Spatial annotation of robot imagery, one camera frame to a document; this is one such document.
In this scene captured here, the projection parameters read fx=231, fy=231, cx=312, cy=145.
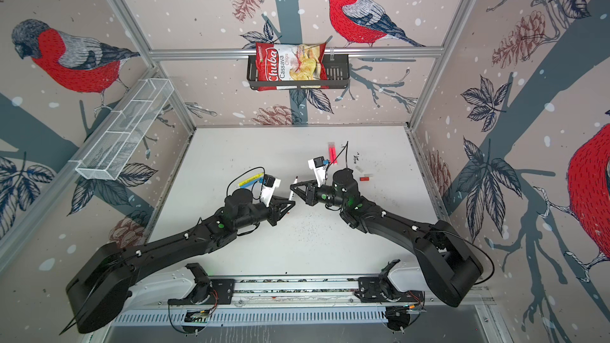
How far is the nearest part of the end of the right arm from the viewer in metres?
0.68

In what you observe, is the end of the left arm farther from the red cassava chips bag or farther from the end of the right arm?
the red cassava chips bag

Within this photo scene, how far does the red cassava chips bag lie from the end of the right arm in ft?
1.36

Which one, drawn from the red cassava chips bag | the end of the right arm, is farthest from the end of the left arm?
the red cassava chips bag

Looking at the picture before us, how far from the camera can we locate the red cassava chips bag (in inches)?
34.4
